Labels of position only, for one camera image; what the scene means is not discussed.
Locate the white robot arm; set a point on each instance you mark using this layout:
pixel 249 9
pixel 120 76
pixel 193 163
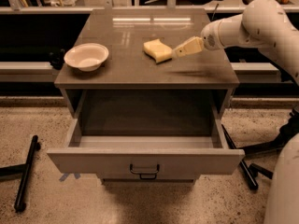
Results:
pixel 265 26

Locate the white ceramic bowl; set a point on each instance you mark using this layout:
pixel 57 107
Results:
pixel 86 57

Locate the small black object behind bowl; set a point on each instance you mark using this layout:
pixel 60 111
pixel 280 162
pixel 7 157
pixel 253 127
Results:
pixel 57 59

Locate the grey drawer cabinet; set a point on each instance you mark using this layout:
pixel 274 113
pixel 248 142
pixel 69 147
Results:
pixel 124 32

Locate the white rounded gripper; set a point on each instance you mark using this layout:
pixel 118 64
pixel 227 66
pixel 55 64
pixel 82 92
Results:
pixel 209 38

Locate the open top drawer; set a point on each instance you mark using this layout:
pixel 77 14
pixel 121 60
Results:
pixel 178 129

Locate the black metal drawer handle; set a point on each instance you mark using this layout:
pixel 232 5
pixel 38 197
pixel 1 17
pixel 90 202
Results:
pixel 146 174

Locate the yellow wavy sponge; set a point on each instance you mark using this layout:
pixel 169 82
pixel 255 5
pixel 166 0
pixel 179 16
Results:
pixel 157 50

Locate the black stand leg left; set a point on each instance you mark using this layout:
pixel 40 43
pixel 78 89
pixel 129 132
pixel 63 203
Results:
pixel 23 170

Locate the black stand legs right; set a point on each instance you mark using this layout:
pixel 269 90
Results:
pixel 261 134

